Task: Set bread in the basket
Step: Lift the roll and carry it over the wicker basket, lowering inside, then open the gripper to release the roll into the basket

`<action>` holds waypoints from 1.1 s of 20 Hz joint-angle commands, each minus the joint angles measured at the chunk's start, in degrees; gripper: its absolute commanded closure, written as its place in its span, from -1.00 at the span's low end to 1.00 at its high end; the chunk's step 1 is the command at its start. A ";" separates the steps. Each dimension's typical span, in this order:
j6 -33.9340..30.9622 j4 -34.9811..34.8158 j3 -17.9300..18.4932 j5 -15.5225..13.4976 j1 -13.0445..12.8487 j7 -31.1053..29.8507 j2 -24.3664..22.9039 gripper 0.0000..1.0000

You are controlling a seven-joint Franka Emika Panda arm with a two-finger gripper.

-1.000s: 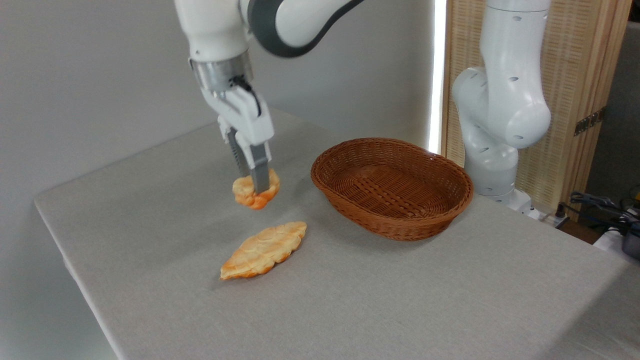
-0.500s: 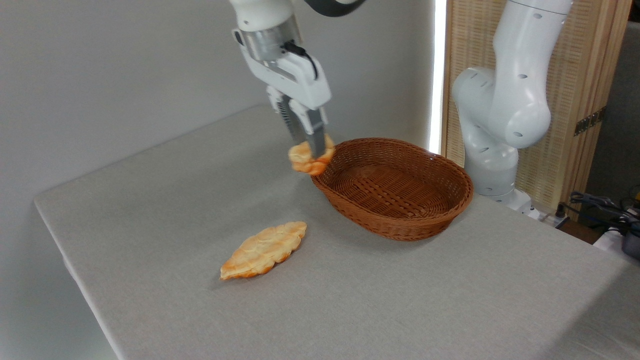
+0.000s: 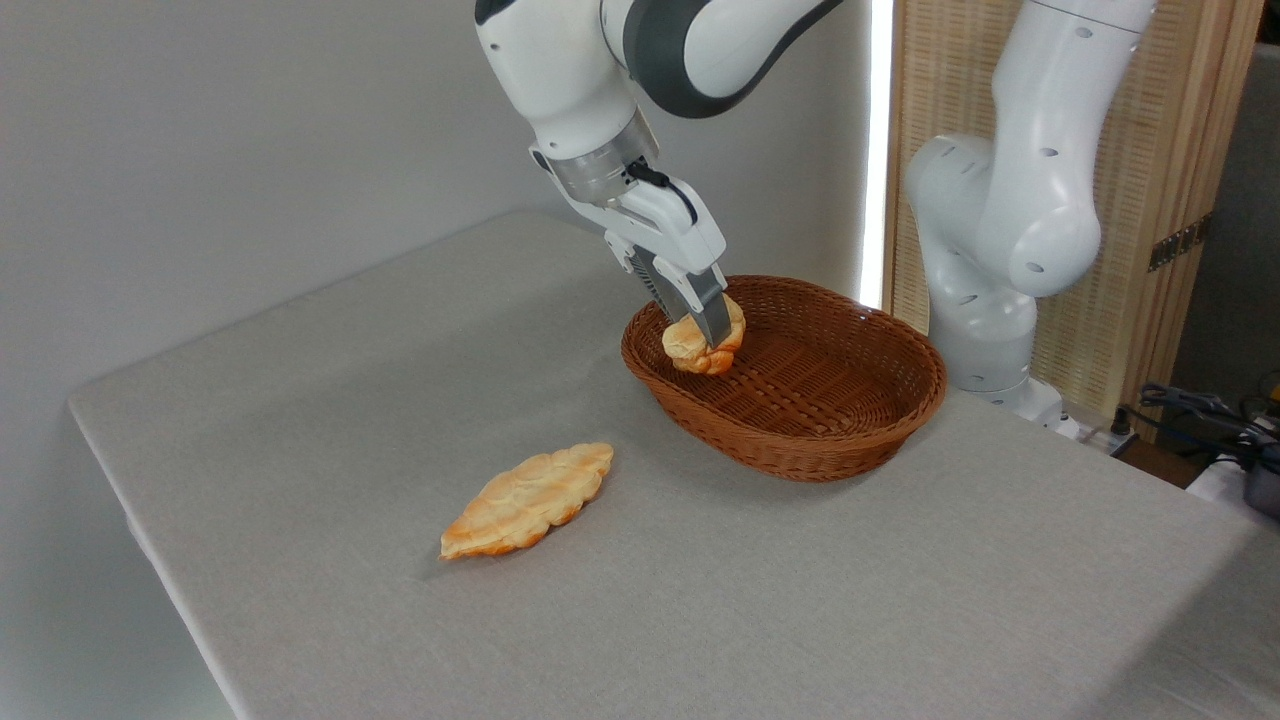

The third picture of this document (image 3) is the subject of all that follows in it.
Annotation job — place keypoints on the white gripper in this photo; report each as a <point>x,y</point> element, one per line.
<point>670,235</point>

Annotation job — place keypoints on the dark metal screen hinge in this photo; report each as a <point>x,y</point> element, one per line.
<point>1180,243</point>

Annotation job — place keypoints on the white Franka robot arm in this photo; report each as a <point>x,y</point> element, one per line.
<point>1020,220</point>

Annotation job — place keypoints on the brown oval wicker basket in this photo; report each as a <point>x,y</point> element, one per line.
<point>820,400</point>

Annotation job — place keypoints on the long leaf-shaped bread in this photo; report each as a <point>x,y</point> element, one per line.
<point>530,500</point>

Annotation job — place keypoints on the round bread roll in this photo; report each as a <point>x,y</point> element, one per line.
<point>688,345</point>

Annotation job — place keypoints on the black power plug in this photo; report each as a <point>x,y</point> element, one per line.
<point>1123,420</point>

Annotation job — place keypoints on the grey tablecloth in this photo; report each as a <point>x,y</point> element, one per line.
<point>800,600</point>

